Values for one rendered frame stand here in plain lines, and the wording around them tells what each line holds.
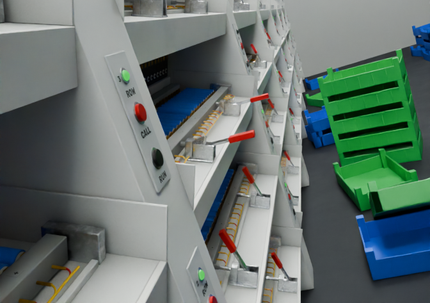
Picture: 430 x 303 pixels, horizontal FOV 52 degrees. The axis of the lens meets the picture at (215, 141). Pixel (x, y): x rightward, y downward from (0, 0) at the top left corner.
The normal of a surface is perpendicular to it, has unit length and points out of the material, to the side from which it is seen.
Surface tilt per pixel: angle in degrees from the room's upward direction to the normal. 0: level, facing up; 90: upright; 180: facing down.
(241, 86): 90
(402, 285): 0
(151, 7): 90
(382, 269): 90
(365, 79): 90
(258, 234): 21
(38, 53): 111
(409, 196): 61
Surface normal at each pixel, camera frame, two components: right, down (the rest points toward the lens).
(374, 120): -0.42, 0.34
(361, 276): -0.32, -0.92
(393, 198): -0.32, -0.19
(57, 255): 0.98, 0.09
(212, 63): -0.18, 0.29
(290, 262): 0.04, -0.95
